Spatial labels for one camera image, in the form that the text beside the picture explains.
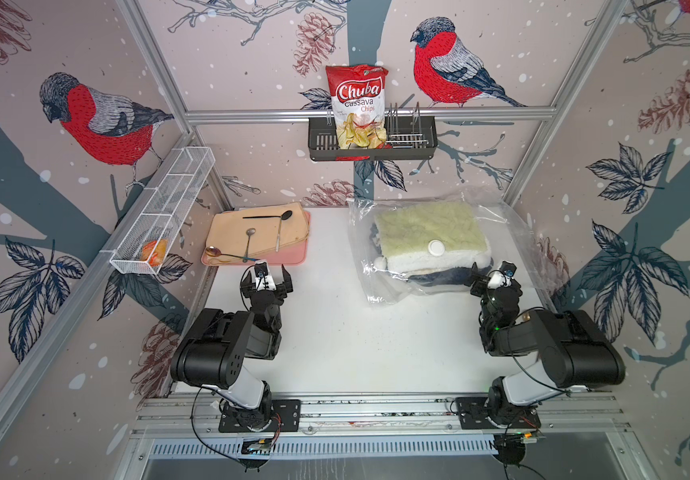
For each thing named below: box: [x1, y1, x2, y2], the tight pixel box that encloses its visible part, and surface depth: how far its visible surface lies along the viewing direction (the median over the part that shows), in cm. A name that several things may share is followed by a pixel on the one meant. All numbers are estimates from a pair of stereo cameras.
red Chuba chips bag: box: [325, 64, 392, 150], surface depth 85 cm
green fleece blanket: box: [370, 202, 494, 287], surface depth 96 cm
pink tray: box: [201, 211, 311, 266], surface depth 109 cm
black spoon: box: [242, 210, 293, 221], surface depth 120 cm
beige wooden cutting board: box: [207, 202, 309, 257], surface depth 117 cm
